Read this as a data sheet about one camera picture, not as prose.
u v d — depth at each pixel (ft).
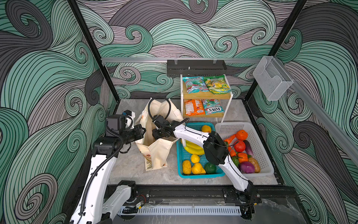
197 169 2.55
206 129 2.95
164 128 2.36
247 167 2.48
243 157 2.65
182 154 2.88
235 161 2.67
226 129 3.12
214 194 2.44
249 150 2.86
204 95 2.60
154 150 2.27
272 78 2.60
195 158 2.67
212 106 2.99
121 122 1.70
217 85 2.55
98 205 1.23
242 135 3.00
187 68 2.88
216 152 1.89
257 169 2.56
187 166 2.60
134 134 1.93
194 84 2.57
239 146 2.86
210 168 2.55
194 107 3.02
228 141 2.90
